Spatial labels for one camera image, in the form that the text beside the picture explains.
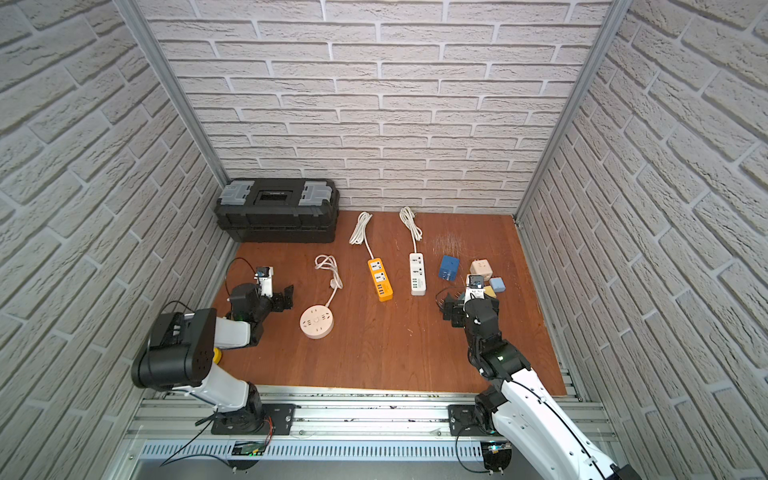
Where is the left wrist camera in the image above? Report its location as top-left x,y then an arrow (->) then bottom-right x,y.
254,266 -> 274,298

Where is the round socket white cable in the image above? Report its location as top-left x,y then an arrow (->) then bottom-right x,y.
314,254 -> 344,308

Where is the white power strip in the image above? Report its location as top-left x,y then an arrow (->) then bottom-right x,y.
409,252 -> 426,296

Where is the light blue charger plug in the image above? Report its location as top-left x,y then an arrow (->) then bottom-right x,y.
489,277 -> 506,294

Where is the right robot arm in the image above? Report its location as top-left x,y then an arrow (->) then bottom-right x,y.
440,294 -> 640,479

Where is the blue cube adapter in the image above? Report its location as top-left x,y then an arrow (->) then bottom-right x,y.
438,255 -> 460,282

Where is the orange power strip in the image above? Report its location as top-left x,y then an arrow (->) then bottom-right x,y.
368,258 -> 394,302

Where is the beige plug adapter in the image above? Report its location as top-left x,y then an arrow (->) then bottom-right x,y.
470,259 -> 493,282

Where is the aluminium mounting rail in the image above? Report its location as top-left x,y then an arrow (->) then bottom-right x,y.
122,383 -> 619,463

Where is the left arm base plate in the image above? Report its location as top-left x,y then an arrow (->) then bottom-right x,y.
211,404 -> 296,436

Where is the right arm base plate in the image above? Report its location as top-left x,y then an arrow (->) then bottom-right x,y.
447,401 -> 531,438

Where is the round white socket base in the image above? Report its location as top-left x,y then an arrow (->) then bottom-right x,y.
299,305 -> 334,340

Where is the black plastic toolbox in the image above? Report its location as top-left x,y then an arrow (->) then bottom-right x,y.
214,178 -> 340,243

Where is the orange strip white cable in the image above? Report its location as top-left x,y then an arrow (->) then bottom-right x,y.
349,211 -> 377,260

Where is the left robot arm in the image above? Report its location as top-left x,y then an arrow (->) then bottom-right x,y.
131,283 -> 294,433

